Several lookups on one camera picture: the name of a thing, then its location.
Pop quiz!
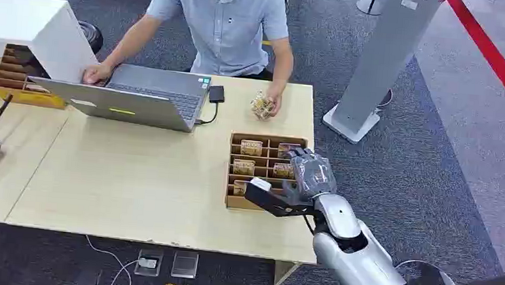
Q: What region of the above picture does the person's left hand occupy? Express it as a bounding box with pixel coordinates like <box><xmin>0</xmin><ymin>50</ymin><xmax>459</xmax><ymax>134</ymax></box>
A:
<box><xmin>263</xmin><ymin>83</ymin><xmax>286</xmax><ymax>119</ymax></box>

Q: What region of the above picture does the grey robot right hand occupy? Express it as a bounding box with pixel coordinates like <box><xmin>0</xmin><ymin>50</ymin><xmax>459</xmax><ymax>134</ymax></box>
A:
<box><xmin>280</xmin><ymin>146</ymin><xmax>341</xmax><ymax>208</ymax></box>

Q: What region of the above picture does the person's right hand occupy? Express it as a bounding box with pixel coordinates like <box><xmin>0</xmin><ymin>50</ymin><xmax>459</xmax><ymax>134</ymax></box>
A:
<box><xmin>81</xmin><ymin>60</ymin><xmax>115</xmax><ymax>88</ymax></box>

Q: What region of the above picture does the stack of printed cards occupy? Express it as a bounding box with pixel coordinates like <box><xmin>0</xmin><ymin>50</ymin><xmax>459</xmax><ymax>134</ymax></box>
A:
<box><xmin>249</xmin><ymin>90</ymin><xmax>277</xmax><ymax>121</ymax></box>

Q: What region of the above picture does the brown printed card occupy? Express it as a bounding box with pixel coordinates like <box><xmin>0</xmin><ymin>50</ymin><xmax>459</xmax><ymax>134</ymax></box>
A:
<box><xmin>231</xmin><ymin>158</ymin><xmax>257</xmax><ymax>177</ymax></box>
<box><xmin>239</xmin><ymin>139</ymin><xmax>265</xmax><ymax>157</ymax></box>
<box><xmin>232</xmin><ymin>179</ymin><xmax>251</xmax><ymax>198</ymax></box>
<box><xmin>276</xmin><ymin>142</ymin><xmax>303</xmax><ymax>160</ymax></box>
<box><xmin>272</xmin><ymin>162</ymin><xmax>297</xmax><ymax>181</ymax></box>

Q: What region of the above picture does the black round object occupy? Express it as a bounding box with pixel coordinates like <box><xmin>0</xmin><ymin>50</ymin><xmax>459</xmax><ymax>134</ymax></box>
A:
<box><xmin>74</xmin><ymin>20</ymin><xmax>106</xmax><ymax>56</ymax></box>

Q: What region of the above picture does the wooden card box with dividers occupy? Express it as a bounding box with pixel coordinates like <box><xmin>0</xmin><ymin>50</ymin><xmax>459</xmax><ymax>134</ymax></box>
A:
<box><xmin>223</xmin><ymin>131</ymin><xmax>310</xmax><ymax>216</ymax></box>

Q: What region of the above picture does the grey laptop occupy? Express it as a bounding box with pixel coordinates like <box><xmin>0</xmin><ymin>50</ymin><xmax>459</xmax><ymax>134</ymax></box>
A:
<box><xmin>26</xmin><ymin>56</ymin><xmax>213</xmax><ymax>135</ymax></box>

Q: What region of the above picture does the small black adapter box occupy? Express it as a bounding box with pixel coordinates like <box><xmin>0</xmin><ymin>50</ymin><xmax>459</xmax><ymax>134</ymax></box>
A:
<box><xmin>206</xmin><ymin>83</ymin><xmax>227</xmax><ymax>105</ymax></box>

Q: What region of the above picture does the white box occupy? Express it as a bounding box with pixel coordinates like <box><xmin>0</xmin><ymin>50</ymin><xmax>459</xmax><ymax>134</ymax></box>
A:
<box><xmin>0</xmin><ymin>0</ymin><xmax>105</xmax><ymax>87</ymax></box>

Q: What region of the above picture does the wooden card box yellow base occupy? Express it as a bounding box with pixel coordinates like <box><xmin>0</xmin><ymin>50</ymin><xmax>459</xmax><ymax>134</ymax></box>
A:
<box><xmin>0</xmin><ymin>42</ymin><xmax>72</xmax><ymax>111</ymax></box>

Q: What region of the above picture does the person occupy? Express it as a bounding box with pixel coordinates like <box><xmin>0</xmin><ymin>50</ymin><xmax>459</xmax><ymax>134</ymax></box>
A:
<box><xmin>79</xmin><ymin>0</ymin><xmax>300</xmax><ymax>120</ymax></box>

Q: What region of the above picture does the pale desk leg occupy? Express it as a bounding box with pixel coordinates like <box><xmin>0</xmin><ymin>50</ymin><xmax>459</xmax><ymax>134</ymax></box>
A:
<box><xmin>273</xmin><ymin>259</ymin><xmax>303</xmax><ymax>285</ymax></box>

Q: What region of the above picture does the grey kiosk stand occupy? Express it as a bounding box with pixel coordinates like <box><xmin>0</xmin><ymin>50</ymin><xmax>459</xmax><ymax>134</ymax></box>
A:
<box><xmin>320</xmin><ymin>0</ymin><xmax>445</xmax><ymax>151</ymax></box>

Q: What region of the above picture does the round stanchion base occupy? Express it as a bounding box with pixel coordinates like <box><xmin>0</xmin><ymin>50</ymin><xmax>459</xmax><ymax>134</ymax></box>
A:
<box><xmin>354</xmin><ymin>0</ymin><xmax>390</xmax><ymax>18</ymax></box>

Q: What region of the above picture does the metal floor plate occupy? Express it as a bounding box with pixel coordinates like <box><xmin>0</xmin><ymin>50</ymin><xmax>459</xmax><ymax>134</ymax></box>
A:
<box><xmin>170</xmin><ymin>249</ymin><xmax>200</xmax><ymax>280</ymax></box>

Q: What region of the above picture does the floor power socket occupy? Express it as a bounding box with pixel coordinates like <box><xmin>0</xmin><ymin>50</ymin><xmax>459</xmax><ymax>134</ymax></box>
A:
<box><xmin>133</xmin><ymin>248</ymin><xmax>165</xmax><ymax>278</ymax></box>

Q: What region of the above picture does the red barrier tape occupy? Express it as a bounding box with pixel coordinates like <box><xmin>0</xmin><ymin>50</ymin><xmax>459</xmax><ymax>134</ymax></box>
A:
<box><xmin>433</xmin><ymin>0</ymin><xmax>505</xmax><ymax>136</ymax></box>

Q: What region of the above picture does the pale wrist camera on black bracket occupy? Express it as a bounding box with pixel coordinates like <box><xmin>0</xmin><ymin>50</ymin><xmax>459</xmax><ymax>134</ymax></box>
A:
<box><xmin>242</xmin><ymin>176</ymin><xmax>319</xmax><ymax>221</ymax></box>

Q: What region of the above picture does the black adapter cable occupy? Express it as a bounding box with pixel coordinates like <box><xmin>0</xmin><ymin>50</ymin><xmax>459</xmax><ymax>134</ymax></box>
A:
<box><xmin>193</xmin><ymin>100</ymin><xmax>220</xmax><ymax>128</ymax></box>

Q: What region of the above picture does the kiosk power cable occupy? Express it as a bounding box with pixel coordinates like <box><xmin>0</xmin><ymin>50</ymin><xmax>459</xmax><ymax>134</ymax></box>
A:
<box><xmin>373</xmin><ymin>87</ymin><xmax>395</xmax><ymax>116</ymax></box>

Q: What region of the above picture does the white cable with plug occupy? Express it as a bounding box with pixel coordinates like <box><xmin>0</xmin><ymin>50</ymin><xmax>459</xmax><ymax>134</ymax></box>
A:
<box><xmin>81</xmin><ymin>234</ymin><xmax>160</xmax><ymax>285</ymax></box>

